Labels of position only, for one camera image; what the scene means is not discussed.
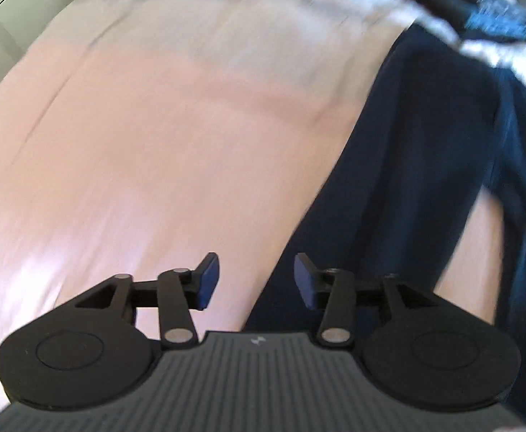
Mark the navy blue garment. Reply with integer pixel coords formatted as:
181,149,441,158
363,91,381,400
244,21,526,361

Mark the pink bed blanket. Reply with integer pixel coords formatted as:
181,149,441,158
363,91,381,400
0,0,512,370

